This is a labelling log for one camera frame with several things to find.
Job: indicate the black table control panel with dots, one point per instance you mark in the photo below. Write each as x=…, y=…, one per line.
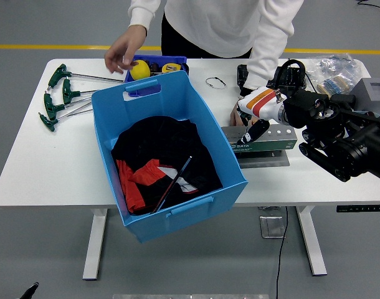
x=359, y=208

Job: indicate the person's left forearm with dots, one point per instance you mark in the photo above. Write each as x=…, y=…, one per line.
x=264, y=59

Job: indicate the person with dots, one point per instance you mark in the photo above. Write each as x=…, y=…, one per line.
x=224, y=25

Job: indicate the dark blue plastic bin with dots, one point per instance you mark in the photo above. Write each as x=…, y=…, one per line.
x=165, y=58

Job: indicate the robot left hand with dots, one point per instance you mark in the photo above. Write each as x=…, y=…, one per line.
x=29, y=290

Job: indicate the person's right forearm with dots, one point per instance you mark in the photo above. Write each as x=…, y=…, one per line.
x=143, y=14

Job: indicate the white table leg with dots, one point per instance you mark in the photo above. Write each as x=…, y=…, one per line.
x=95, y=243
x=311, y=243

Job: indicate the yellow tape measure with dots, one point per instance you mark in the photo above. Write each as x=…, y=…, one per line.
x=170, y=68

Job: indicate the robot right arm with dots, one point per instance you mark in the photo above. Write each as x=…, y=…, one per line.
x=349, y=149

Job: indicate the clear bag of blue parts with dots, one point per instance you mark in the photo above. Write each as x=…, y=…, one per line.
x=333, y=63

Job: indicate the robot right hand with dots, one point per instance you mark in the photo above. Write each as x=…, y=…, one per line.
x=261, y=104

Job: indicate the green grey hex key rack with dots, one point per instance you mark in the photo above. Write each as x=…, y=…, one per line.
x=271, y=144

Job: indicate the metal floor plate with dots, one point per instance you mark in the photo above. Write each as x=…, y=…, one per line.
x=272, y=227

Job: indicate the tan blue resistor strip pack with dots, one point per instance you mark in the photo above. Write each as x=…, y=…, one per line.
x=328, y=86

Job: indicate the small dark round object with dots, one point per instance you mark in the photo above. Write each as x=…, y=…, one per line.
x=155, y=67

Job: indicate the person's right hand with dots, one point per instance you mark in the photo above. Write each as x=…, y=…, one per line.
x=124, y=46

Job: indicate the yellow ball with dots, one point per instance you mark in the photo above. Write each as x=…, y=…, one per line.
x=140, y=70

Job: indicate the grey foam block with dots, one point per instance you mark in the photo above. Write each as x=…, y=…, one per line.
x=362, y=90

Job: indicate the person's left hand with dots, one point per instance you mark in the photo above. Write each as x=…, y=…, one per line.
x=234, y=116

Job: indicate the light blue storage box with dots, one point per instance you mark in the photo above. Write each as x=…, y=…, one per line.
x=165, y=102

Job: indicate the black and red clothing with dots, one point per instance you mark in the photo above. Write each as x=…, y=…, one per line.
x=159, y=143

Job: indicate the black plastic tray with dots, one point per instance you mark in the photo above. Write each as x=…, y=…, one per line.
x=242, y=76

